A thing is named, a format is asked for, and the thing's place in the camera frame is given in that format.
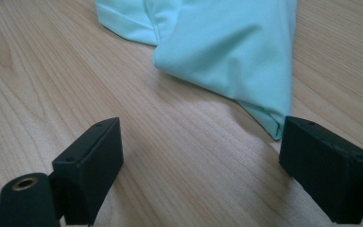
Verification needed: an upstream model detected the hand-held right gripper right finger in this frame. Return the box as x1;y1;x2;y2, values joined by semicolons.
278;115;363;225

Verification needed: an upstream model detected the mint green t-shirt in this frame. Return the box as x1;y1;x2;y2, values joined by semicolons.
95;0;298;141

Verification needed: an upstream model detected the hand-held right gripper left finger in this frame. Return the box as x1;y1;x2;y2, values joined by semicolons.
51;116;125;226

